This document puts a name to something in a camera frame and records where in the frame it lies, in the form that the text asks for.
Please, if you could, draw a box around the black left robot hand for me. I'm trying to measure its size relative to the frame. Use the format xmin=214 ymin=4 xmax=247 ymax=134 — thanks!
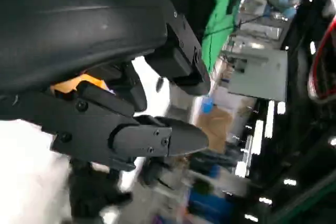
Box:
xmin=0 ymin=0 xmax=211 ymax=170

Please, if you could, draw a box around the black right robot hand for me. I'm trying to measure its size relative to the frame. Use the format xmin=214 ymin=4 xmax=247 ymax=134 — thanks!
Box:
xmin=68 ymin=155 xmax=184 ymax=221

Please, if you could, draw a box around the orange and white bread roll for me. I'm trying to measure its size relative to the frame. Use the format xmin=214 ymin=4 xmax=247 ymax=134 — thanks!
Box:
xmin=50 ymin=73 xmax=116 ymax=100

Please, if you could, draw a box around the brown cardboard box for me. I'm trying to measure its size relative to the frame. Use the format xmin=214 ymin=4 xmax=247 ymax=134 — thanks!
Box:
xmin=195 ymin=108 xmax=233 ymax=154

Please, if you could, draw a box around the small blue object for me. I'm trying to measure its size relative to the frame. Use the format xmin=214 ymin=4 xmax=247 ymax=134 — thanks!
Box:
xmin=200 ymin=96 xmax=215 ymax=114

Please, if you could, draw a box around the green cloth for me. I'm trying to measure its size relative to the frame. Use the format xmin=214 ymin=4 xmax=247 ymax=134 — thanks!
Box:
xmin=203 ymin=0 xmax=244 ymax=74

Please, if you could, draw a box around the grey cabinet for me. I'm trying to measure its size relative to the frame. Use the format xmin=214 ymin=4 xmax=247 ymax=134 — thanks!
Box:
xmin=227 ymin=48 xmax=288 ymax=102

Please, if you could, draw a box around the red cable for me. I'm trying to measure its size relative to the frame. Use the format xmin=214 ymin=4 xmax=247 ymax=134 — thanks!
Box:
xmin=307 ymin=15 xmax=336 ymax=103

